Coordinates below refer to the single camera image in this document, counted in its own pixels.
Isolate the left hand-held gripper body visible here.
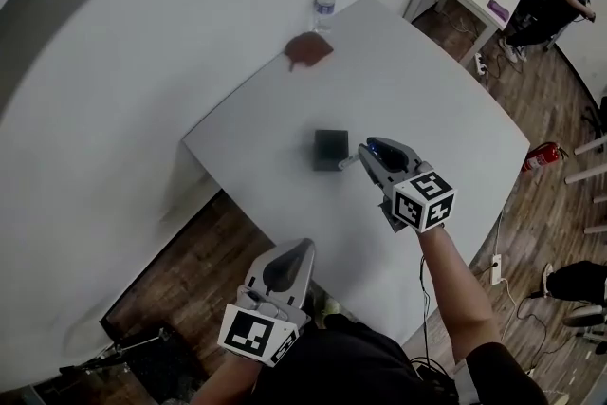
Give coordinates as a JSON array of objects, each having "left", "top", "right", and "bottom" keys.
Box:
[{"left": 216, "top": 284, "right": 312, "bottom": 368}]

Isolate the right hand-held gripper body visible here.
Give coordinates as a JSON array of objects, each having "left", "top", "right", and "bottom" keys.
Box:
[{"left": 377, "top": 160, "right": 455, "bottom": 233}]

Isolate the black pen holder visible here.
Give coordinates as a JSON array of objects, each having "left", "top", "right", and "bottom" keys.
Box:
[{"left": 312, "top": 128, "right": 351, "bottom": 173}]

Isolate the person's right forearm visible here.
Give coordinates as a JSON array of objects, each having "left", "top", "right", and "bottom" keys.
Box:
[{"left": 415, "top": 225, "right": 505, "bottom": 369}]

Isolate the person's left forearm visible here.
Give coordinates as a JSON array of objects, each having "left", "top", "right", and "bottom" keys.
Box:
[{"left": 189, "top": 351, "right": 267, "bottom": 405}]

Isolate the person's shoe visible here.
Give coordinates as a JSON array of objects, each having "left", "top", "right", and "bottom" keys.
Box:
[{"left": 322, "top": 297, "right": 341, "bottom": 329}]

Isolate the person's black clothing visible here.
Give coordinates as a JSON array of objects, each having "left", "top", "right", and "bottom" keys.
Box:
[{"left": 250, "top": 312, "right": 554, "bottom": 405}]

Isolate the black hand cart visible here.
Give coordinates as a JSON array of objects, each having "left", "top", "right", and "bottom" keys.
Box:
[{"left": 57, "top": 325, "right": 203, "bottom": 405}]

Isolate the red fire extinguisher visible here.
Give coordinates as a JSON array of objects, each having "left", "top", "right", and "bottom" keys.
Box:
[{"left": 520, "top": 141, "right": 569, "bottom": 174}]

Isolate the brown cloth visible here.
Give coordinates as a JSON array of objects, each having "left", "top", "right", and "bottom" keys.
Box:
[{"left": 283, "top": 32, "right": 335, "bottom": 74}]

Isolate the clear plastic water bottle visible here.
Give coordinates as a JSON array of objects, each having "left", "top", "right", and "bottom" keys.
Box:
[{"left": 309, "top": 0, "right": 339, "bottom": 35}]

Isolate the white wooden rack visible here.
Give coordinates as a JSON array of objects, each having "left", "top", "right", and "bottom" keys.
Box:
[{"left": 562, "top": 138, "right": 607, "bottom": 236}]

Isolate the purple pouch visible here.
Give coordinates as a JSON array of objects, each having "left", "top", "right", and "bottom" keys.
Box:
[{"left": 487, "top": 0, "right": 513, "bottom": 27}]

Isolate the white power cable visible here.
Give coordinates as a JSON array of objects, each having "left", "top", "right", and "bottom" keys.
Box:
[{"left": 492, "top": 208, "right": 506, "bottom": 257}]

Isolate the black cable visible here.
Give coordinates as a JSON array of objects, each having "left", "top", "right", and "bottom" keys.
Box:
[{"left": 409, "top": 252, "right": 460, "bottom": 397}]

